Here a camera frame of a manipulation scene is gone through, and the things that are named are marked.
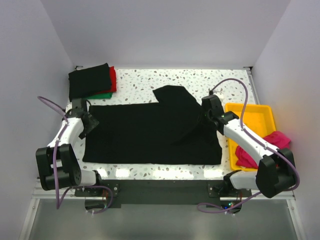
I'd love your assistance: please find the black t shirt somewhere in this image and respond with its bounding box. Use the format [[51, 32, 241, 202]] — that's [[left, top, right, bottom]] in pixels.
[[68, 63, 112, 101], [83, 85, 222, 165]]

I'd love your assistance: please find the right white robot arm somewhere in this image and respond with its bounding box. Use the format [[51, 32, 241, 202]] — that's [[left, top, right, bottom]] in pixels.
[[201, 94, 300, 198]]

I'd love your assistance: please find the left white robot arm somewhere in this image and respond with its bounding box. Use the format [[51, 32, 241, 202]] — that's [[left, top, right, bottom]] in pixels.
[[35, 98, 104, 196]]

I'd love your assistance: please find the folded green t shirt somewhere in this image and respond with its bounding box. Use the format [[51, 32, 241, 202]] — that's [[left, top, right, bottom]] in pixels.
[[86, 92, 113, 100]]

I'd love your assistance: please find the folded black t shirt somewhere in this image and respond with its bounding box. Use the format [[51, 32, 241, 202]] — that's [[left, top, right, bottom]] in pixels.
[[68, 63, 112, 101]]

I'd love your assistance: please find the yellow plastic tray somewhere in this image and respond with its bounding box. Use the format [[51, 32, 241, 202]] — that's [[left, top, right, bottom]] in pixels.
[[227, 104, 277, 172]]

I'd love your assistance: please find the folded red t shirt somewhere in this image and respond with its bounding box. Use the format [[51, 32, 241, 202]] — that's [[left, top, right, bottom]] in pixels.
[[95, 66, 117, 95]]

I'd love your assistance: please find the crumpled pink t shirt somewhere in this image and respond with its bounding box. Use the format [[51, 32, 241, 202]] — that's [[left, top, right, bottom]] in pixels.
[[235, 131, 291, 169]]

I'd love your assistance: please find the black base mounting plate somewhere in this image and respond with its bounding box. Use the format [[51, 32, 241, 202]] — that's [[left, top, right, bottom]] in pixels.
[[74, 179, 252, 209]]

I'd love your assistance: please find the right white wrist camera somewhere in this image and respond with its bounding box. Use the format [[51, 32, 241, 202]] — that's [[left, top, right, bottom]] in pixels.
[[212, 91, 224, 102]]

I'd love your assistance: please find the aluminium frame rail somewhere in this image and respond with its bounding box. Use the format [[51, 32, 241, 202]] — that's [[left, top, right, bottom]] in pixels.
[[18, 174, 76, 240]]

